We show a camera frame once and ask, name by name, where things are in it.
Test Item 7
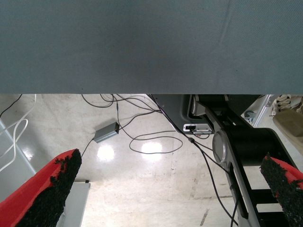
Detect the grey power adapter box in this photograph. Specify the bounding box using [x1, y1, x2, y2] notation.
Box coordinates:
[93, 122, 120, 143]

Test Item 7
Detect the black cable with ferrite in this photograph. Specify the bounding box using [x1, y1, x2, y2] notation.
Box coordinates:
[146, 94, 239, 227]

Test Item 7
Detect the black looped floor cable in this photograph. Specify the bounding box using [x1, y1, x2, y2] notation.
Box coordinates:
[117, 126, 184, 155]

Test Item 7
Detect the dark grey table cloth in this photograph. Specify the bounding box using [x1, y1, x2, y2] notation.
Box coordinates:
[0, 0, 303, 95]

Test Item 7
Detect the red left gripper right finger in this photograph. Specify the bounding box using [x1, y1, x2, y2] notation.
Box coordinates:
[259, 153, 303, 227]

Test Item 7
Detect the black grey robot torso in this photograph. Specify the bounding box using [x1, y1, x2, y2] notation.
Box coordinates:
[151, 94, 303, 227]

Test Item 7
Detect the beige canvas bag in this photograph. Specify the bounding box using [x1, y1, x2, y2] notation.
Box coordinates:
[269, 94, 303, 138]

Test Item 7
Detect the aluminium frame with caster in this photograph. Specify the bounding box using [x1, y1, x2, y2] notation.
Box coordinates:
[241, 94, 276, 128]

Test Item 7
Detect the white floor cable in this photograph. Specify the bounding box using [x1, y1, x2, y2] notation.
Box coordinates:
[0, 94, 37, 172]

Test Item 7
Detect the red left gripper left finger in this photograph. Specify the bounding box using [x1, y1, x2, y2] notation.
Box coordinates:
[0, 148, 83, 227]

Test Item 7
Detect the thin black floor cable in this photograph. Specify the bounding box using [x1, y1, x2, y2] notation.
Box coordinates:
[81, 94, 166, 126]

